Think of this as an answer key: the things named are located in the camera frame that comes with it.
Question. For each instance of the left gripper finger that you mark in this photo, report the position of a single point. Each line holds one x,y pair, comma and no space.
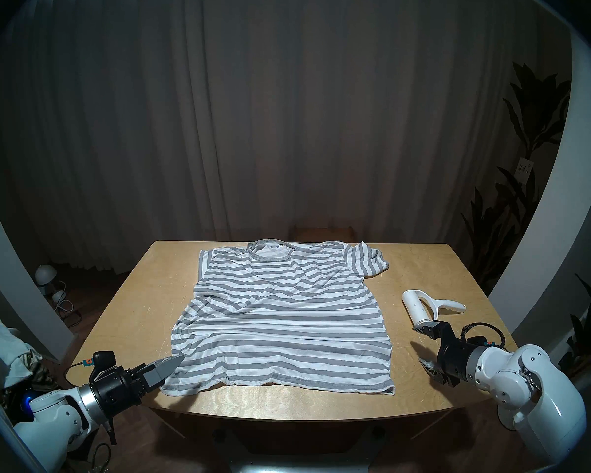
165,366
161,380

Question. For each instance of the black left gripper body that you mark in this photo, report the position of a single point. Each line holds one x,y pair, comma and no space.
120,390

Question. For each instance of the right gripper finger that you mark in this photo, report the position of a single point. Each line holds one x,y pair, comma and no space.
433,371
427,329

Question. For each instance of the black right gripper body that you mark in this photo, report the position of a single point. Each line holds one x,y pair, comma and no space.
455,361

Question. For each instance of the white lint roller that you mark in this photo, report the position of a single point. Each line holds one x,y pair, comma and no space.
416,307

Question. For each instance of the grey white striped t-shirt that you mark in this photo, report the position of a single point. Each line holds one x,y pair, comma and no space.
285,289

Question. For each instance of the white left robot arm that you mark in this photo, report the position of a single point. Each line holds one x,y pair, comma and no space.
54,418

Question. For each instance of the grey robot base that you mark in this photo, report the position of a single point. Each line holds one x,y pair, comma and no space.
305,467

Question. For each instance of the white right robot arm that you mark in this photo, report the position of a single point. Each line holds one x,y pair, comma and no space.
537,393

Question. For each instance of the computer case with RGB fans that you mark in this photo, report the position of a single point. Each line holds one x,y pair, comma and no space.
26,403

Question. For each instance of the pile of cloth bags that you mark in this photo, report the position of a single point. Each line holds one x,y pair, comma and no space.
5,358

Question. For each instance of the large white mushroom lamp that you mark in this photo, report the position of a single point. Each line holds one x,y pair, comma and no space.
45,274

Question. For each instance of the white curved arch panel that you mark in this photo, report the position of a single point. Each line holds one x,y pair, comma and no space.
19,289
561,206

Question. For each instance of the white paper plant tag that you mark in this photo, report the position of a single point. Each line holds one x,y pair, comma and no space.
524,170

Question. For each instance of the tall dark leafy plant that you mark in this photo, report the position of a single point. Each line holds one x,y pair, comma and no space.
537,112

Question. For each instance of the beige pleated curtain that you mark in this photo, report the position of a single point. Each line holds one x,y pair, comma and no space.
276,107

